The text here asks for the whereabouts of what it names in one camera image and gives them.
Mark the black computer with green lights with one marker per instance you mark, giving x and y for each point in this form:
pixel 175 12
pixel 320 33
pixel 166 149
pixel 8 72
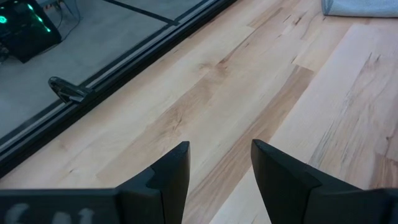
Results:
pixel 25 34

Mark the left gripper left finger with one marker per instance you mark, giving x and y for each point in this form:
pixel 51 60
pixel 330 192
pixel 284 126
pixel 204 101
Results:
pixel 140 205

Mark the grey cloth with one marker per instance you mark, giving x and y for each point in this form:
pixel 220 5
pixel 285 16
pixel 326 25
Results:
pixel 360 7

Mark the black table frame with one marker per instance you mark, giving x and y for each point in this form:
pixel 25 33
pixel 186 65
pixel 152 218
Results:
pixel 124 73

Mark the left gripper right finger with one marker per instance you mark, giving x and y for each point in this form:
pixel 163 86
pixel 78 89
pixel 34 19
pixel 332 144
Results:
pixel 295 199

